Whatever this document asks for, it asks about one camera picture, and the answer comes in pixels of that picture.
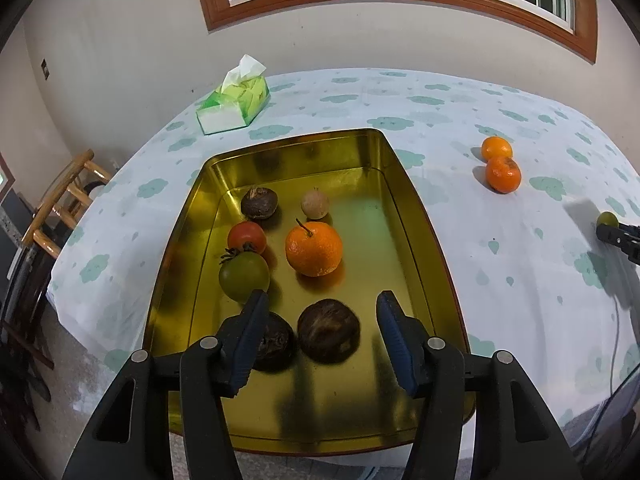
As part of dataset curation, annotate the green tissue box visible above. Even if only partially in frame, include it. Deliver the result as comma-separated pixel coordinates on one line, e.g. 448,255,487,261
195,54,271,135

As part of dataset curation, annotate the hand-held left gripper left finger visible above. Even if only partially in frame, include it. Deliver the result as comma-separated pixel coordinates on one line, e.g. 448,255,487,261
60,290,271,480

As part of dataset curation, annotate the green tomato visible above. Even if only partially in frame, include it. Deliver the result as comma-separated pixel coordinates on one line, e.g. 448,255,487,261
218,247,271,304

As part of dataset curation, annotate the dark brown fruit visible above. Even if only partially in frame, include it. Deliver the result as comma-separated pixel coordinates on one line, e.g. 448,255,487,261
252,311,296,374
297,299,361,363
241,186,279,220

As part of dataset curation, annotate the bamboo chair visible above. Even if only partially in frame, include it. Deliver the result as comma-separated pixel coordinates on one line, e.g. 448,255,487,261
20,149,113,256

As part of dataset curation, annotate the cloud print tablecloth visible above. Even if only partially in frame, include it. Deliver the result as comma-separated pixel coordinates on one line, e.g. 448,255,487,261
47,66,640,461

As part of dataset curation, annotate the dark furniture piece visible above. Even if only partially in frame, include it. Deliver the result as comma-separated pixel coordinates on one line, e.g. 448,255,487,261
0,155,56,431

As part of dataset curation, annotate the light brown round fruit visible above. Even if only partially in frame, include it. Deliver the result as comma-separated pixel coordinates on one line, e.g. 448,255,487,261
301,188,330,220

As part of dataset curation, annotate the orange mandarin with stem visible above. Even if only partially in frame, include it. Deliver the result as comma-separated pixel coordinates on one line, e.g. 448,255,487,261
285,218,344,278

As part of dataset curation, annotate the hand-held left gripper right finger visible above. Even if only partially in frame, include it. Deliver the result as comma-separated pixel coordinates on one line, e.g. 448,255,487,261
376,290,583,480

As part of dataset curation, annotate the red tomato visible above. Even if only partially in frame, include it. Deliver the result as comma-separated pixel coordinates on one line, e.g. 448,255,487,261
227,221,267,255

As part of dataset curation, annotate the gold metal tin tray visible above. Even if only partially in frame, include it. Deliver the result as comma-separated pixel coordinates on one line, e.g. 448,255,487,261
141,128,476,457

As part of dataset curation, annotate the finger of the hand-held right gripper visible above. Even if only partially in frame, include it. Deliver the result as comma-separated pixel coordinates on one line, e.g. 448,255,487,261
595,223,640,265

